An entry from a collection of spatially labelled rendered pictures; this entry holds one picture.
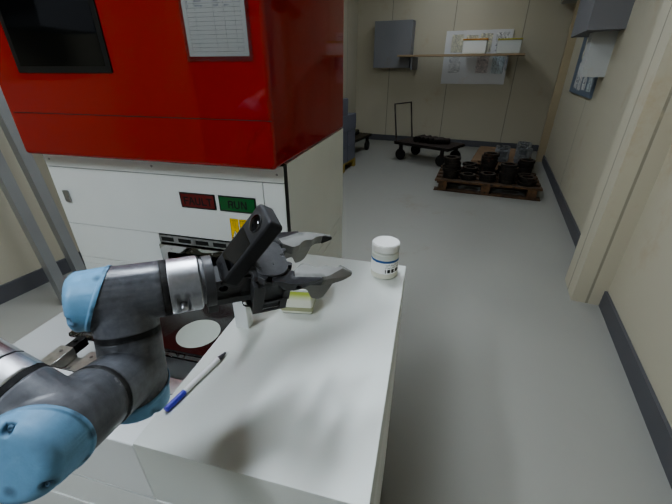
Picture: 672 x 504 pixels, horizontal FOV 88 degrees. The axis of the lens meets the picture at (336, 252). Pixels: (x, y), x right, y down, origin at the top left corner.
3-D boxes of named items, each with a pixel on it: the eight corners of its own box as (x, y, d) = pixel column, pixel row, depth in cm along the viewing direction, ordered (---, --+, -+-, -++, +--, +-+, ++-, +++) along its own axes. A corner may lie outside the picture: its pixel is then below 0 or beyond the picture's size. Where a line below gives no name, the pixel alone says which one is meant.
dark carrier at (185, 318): (172, 263, 113) (172, 261, 112) (271, 277, 105) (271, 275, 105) (78, 332, 83) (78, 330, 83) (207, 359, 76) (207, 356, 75)
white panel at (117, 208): (89, 258, 131) (48, 149, 113) (294, 287, 114) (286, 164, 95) (82, 262, 129) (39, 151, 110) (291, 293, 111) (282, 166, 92)
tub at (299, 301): (287, 294, 85) (285, 270, 82) (318, 296, 84) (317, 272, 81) (280, 314, 78) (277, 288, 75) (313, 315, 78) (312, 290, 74)
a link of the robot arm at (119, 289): (82, 331, 46) (71, 267, 45) (173, 314, 51) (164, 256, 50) (66, 349, 39) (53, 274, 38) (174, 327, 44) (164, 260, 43)
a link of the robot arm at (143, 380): (70, 449, 39) (53, 354, 38) (128, 397, 50) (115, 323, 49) (141, 442, 39) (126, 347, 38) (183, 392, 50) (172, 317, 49)
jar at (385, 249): (372, 265, 98) (374, 234, 93) (398, 268, 96) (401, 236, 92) (368, 278, 91) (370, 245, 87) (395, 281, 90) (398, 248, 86)
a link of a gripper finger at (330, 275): (344, 291, 57) (288, 287, 55) (353, 266, 53) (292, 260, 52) (346, 307, 55) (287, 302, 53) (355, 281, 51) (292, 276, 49)
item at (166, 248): (168, 266, 120) (162, 241, 116) (288, 283, 111) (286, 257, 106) (164, 269, 119) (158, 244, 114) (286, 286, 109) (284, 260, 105)
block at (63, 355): (65, 354, 79) (60, 343, 78) (78, 356, 78) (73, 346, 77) (30, 381, 72) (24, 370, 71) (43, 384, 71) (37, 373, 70)
